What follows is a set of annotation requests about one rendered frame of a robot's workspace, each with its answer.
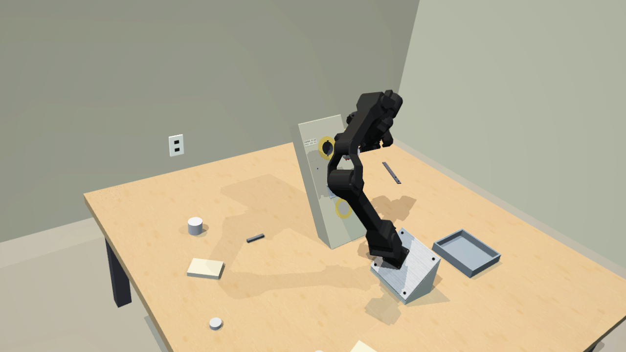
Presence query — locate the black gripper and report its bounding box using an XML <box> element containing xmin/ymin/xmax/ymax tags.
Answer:
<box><xmin>334</xmin><ymin>130</ymin><xmax>393</xmax><ymax>153</ymax></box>

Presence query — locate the cream rectangular block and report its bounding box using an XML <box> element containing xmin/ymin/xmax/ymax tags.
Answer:
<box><xmin>350</xmin><ymin>340</ymin><xmax>376</xmax><ymax>352</ymax></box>
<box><xmin>187</xmin><ymin>258</ymin><xmax>224</xmax><ymax>280</ymax></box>

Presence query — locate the dark grey flat bar with two pins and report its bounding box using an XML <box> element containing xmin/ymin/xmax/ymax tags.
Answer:
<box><xmin>382</xmin><ymin>162</ymin><xmax>401</xmax><ymax>184</ymax></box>

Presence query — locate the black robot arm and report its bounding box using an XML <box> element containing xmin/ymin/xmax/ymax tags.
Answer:
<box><xmin>327</xmin><ymin>90</ymin><xmax>410</xmax><ymax>269</ymax></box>

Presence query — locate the dark grey rectangular bar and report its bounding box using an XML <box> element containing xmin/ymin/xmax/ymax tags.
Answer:
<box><xmin>246</xmin><ymin>233</ymin><xmax>265</xmax><ymax>243</ymax></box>

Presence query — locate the dark grey panel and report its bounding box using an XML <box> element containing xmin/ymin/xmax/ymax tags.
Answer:
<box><xmin>289</xmin><ymin>115</ymin><xmax>367</xmax><ymax>250</ymax></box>

